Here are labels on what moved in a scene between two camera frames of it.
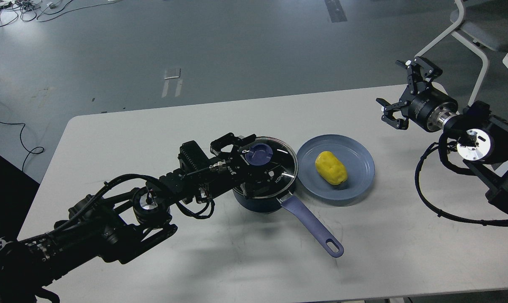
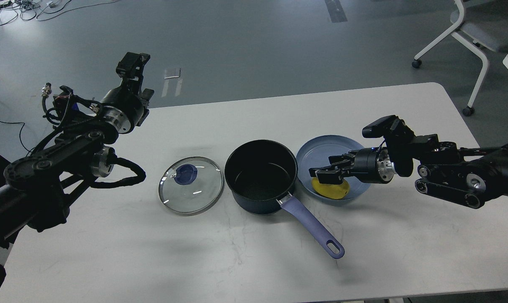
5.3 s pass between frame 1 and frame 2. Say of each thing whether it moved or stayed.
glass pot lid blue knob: moved
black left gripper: moved
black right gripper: moved
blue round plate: stayed
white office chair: stayed
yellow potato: moved
